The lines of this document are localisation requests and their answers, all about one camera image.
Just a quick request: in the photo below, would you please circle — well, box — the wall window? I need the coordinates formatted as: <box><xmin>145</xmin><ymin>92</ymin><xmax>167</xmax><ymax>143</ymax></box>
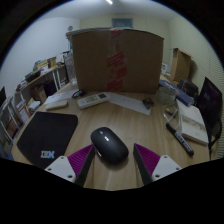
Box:
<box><xmin>111</xmin><ymin>17</ymin><xmax>134</xmax><ymax>29</ymax></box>

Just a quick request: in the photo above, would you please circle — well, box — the coiled black cable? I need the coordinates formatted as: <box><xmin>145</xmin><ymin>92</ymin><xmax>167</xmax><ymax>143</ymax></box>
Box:
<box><xmin>71</xmin><ymin>89</ymin><xmax>87</xmax><ymax>100</ymax></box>

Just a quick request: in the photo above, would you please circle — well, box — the cluttered white side desk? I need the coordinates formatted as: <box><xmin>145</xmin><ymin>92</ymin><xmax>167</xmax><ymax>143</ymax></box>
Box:
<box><xmin>14</xmin><ymin>56</ymin><xmax>69</xmax><ymax>104</ymax></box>

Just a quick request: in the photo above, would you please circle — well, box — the white book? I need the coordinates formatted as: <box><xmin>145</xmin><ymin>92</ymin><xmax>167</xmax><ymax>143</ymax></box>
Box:
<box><xmin>176</xmin><ymin>99</ymin><xmax>210</xmax><ymax>146</ymax></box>

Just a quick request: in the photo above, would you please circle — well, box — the slim white remote control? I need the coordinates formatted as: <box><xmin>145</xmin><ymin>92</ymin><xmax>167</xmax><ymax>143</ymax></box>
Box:
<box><xmin>45</xmin><ymin>99</ymin><xmax>69</xmax><ymax>112</ymax></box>

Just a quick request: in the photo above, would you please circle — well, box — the clear plastic jar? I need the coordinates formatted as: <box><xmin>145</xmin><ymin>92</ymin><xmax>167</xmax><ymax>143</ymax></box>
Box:
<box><xmin>63</xmin><ymin>53</ymin><xmax>78</xmax><ymax>87</ymax></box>

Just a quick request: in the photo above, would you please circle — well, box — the blue flat box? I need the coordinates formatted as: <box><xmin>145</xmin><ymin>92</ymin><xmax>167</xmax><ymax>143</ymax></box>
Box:
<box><xmin>159</xmin><ymin>79</ymin><xmax>196</xmax><ymax>108</ymax></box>

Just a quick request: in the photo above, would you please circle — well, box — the plain white paper sheet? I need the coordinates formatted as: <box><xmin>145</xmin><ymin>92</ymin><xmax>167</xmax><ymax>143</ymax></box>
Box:
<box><xmin>108</xmin><ymin>92</ymin><xmax>153</xmax><ymax>116</ymax></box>

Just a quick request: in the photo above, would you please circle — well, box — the large brown cardboard box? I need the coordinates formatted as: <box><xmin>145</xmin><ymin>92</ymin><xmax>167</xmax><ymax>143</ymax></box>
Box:
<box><xmin>71</xmin><ymin>29</ymin><xmax>165</xmax><ymax>94</ymax></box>

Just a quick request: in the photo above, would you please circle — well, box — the black computer mouse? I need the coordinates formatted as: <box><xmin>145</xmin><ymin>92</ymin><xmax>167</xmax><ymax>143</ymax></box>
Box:
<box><xmin>90</xmin><ymin>126</ymin><xmax>130</xmax><ymax>164</ymax></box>

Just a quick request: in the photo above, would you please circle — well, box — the black marker pen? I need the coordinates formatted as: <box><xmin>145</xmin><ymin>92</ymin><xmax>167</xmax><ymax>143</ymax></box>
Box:
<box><xmin>165</xmin><ymin>122</ymin><xmax>195</xmax><ymax>158</ymax></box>

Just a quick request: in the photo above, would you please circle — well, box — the small open cardboard box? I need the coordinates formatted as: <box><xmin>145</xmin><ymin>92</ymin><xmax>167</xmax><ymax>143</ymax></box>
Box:
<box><xmin>170</xmin><ymin>48</ymin><xmax>193</xmax><ymax>83</ymax></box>

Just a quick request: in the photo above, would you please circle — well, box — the white remote with screen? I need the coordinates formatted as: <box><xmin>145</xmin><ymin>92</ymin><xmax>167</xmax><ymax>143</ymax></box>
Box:
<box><xmin>77</xmin><ymin>92</ymin><xmax>111</xmax><ymax>110</ymax></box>

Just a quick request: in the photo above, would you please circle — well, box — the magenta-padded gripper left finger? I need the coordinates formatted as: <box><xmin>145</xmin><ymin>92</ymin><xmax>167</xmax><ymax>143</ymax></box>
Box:
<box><xmin>44</xmin><ymin>143</ymin><xmax>97</xmax><ymax>188</ymax></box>

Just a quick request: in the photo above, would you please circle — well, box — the black mouse pad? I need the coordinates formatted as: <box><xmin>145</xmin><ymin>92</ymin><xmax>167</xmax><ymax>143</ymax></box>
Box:
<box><xmin>16</xmin><ymin>111</ymin><xmax>79</xmax><ymax>169</ymax></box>

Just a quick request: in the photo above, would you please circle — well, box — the small dark binder clip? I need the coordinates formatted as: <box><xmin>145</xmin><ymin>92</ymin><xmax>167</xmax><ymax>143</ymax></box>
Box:
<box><xmin>142</xmin><ymin>97</ymin><xmax>156</xmax><ymax>109</ymax></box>

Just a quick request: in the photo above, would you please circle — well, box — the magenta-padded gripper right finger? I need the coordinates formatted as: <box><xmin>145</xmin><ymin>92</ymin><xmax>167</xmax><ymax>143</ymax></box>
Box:
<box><xmin>133</xmin><ymin>143</ymin><xmax>183</xmax><ymax>186</ymax></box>

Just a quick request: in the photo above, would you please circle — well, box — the white shelf unit with books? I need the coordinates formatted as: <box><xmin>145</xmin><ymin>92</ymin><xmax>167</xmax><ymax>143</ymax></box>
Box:
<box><xmin>0</xmin><ymin>96</ymin><xmax>42</xmax><ymax>154</ymax></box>

